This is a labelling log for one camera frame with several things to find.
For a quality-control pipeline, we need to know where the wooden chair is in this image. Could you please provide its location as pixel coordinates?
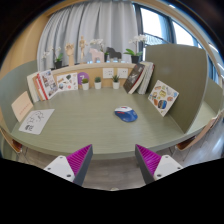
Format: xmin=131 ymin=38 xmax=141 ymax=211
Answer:
xmin=0 ymin=128 xmax=24 ymax=158
xmin=174 ymin=113 xmax=224 ymax=154

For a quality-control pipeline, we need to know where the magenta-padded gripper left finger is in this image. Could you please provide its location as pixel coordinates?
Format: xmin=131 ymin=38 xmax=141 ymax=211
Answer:
xmin=43 ymin=144 xmax=94 ymax=187

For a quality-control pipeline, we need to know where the dark-framed window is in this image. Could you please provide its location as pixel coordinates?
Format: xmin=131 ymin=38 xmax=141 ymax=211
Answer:
xmin=133 ymin=2 xmax=221 ymax=84

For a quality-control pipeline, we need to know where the food sticker sheet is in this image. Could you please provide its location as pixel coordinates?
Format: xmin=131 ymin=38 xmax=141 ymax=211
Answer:
xmin=147 ymin=79 xmax=180 ymax=118

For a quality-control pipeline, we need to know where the thick white book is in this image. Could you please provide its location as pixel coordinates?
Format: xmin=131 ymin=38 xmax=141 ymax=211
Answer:
xmin=136 ymin=61 xmax=151 ymax=95

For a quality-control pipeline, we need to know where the dark cover book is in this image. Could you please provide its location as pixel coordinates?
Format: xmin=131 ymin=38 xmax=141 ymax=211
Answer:
xmin=122 ymin=62 xmax=146 ymax=94

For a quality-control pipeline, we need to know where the purple round sign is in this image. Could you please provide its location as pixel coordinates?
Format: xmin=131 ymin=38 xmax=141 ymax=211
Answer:
xmin=77 ymin=71 xmax=90 ymax=85

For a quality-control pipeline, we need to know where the pink horse figure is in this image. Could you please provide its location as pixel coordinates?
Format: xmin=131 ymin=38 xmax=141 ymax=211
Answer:
xmin=88 ymin=47 xmax=106 ymax=64

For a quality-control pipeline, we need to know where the white printed mouse pad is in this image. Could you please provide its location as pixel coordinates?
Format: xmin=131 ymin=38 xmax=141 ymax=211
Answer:
xmin=18 ymin=108 xmax=56 ymax=136

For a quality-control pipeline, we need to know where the beige card board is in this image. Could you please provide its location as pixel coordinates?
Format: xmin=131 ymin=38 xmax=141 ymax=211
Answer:
xmin=10 ymin=91 xmax=35 ymax=123

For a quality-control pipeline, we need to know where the blue and white computer mouse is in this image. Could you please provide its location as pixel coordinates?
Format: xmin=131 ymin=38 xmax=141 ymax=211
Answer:
xmin=114 ymin=105 xmax=139 ymax=123

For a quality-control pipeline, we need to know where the wooden mannequin figure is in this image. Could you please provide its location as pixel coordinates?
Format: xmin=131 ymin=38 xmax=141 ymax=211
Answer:
xmin=78 ymin=35 xmax=88 ymax=64

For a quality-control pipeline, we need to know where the green desk divider panel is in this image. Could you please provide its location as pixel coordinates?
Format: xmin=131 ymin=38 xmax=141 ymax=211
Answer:
xmin=145 ymin=43 xmax=209 ymax=134
xmin=0 ymin=59 xmax=38 ymax=124

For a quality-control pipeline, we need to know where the white wall socket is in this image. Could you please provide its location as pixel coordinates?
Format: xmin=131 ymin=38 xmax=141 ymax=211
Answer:
xmin=116 ymin=67 xmax=129 ymax=79
xmin=102 ymin=67 xmax=115 ymax=80

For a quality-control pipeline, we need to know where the dark horse figure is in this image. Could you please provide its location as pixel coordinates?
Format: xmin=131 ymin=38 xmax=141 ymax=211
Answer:
xmin=105 ymin=46 xmax=123 ymax=63

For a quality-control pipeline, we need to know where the grey curtain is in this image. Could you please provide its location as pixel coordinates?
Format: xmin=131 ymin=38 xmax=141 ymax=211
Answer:
xmin=36 ymin=0 xmax=139 ymax=72

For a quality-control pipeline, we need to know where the red and white picture magazine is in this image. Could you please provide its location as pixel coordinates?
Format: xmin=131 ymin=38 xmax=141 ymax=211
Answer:
xmin=35 ymin=69 xmax=60 ymax=101

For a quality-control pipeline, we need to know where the wooden desk back shelf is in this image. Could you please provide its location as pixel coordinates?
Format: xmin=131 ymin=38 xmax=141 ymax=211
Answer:
xmin=49 ymin=61 xmax=148 ymax=89

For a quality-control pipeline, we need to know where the wooden hand model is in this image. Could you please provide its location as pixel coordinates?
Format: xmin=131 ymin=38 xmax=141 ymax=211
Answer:
xmin=65 ymin=42 xmax=76 ymax=67

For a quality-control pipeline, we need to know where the white sticker sheet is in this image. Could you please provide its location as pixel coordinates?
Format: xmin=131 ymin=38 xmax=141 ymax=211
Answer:
xmin=56 ymin=72 xmax=79 ymax=93

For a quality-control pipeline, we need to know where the tan book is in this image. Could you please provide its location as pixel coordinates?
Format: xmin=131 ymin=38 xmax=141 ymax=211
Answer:
xmin=32 ymin=74 xmax=45 ymax=102

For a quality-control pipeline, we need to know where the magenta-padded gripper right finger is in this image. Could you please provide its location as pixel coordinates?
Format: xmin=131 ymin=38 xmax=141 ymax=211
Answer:
xmin=134 ymin=143 xmax=184 ymax=186

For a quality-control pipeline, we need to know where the red-edged book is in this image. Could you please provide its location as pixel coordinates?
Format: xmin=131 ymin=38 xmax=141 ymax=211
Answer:
xmin=143 ymin=61 xmax=156 ymax=95

